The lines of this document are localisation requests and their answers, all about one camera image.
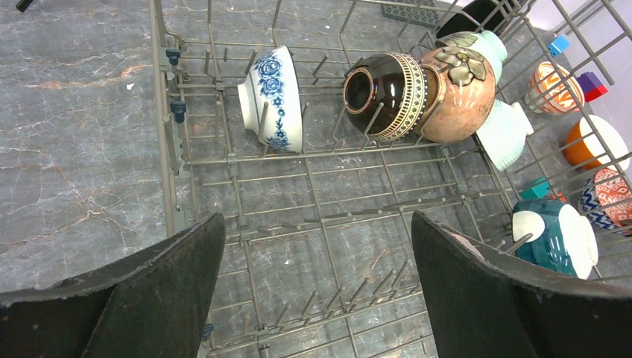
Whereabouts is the blue white patterned bowl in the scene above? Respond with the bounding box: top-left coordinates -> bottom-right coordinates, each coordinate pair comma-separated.
578,168 -> 631,236

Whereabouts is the pink brown flower bowl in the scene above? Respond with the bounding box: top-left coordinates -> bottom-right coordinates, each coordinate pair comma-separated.
414,46 -> 496,143

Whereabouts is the dark brown banded bowl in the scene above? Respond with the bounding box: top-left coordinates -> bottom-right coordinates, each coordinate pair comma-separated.
343,52 -> 429,142

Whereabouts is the purple red toy block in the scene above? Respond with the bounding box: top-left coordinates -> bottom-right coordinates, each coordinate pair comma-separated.
576,72 -> 608,102

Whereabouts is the white bowl orange pattern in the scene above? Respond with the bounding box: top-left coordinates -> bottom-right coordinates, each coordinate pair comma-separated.
524,61 -> 585,115

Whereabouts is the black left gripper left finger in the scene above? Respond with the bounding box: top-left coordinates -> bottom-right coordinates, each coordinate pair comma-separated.
1,213 -> 226,357

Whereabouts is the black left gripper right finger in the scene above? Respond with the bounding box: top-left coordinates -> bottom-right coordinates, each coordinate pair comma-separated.
411,211 -> 631,357

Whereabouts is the teal bowl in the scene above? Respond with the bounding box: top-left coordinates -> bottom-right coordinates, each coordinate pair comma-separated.
511,198 -> 598,280

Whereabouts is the pale green bowl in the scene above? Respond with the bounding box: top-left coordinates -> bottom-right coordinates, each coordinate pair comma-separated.
435,30 -> 508,83

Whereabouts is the light green ribbed bowl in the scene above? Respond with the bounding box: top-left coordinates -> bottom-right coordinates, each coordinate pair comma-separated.
476,99 -> 534,172

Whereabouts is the grey wire dish rack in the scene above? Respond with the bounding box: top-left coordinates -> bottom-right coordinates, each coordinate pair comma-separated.
149,1 -> 631,357

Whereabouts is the black microphone tripod stand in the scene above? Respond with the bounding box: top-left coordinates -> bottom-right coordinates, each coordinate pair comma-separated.
16,0 -> 34,13

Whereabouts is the blue toy block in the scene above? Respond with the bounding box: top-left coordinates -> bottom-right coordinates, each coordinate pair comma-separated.
547,35 -> 570,57

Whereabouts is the white blue rimmed bowl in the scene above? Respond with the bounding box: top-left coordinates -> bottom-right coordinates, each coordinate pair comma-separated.
237,45 -> 303,153

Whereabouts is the grey studded base plate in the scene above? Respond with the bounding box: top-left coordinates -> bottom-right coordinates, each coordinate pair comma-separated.
381,0 -> 440,28

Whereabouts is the teal toy block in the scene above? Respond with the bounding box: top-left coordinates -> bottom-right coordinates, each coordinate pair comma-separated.
519,176 -> 550,199

